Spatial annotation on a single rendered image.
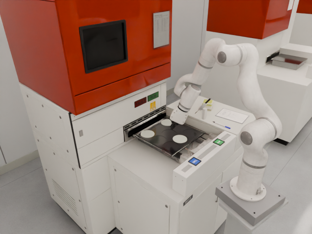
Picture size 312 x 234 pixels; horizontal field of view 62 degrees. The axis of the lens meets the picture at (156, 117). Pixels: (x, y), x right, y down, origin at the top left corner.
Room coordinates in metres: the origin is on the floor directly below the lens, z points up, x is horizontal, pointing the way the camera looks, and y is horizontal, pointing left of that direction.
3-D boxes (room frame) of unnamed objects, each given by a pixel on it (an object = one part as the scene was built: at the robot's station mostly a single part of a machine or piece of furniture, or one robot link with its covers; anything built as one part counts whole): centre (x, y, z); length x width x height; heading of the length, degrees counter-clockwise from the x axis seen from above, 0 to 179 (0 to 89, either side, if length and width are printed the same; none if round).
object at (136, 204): (1.55, -0.22, 0.41); 0.97 x 0.64 x 0.82; 137
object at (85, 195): (1.81, 0.45, 0.41); 0.82 x 0.71 x 0.82; 137
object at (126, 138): (1.70, 0.07, 0.89); 0.44 x 0.02 x 0.10; 137
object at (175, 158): (1.44, -0.05, 0.84); 0.50 x 0.02 x 0.03; 47
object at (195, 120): (1.78, -0.43, 0.89); 0.62 x 0.35 x 0.14; 47
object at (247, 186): (1.05, -0.50, 0.96); 0.19 x 0.19 x 0.18
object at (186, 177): (1.27, -0.31, 0.89); 0.55 x 0.09 x 0.14; 137
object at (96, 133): (1.58, 0.20, 1.02); 0.82 x 0.03 x 0.40; 137
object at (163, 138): (1.57, -0.09, 0.90); 0.34 x 0.34 x 0.01; 47
